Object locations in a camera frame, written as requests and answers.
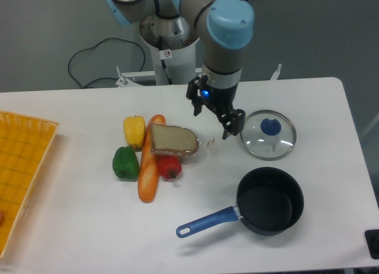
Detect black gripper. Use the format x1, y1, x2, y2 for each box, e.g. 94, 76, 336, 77
186, 75, 245, 140

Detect bagged toast bread slice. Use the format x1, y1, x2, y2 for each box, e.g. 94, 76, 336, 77
149, 124, 216, 157

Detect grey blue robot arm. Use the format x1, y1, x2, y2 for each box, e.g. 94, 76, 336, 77
105, 0, 258, 137

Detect glass pot lid blue knob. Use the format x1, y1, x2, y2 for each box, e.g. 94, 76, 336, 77
240, 109, 297, 161

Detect red bell pepper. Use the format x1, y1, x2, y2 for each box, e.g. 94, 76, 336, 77
158, 156, 182, 180

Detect yellow bell pepper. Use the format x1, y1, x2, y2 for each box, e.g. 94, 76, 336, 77
123, 115, 146, 150

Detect orange baguette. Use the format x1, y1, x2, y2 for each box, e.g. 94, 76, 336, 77
137, 114, 166, 204

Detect green bell pepper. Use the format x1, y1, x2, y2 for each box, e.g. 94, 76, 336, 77
112, 146, 140, 182

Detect yellow wicker basket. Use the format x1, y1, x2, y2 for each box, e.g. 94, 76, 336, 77
1, 111, 59, 257

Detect black box at table edge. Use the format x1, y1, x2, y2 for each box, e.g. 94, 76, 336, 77
364, 229, 379, 260

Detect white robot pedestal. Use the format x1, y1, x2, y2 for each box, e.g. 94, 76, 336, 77
115, 15, 202, 88

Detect black saucepan blue handle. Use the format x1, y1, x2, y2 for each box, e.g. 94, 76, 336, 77
176, 167, 304, 238

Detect black cable on floor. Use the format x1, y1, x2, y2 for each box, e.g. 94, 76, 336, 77
68, 37, 146, 89

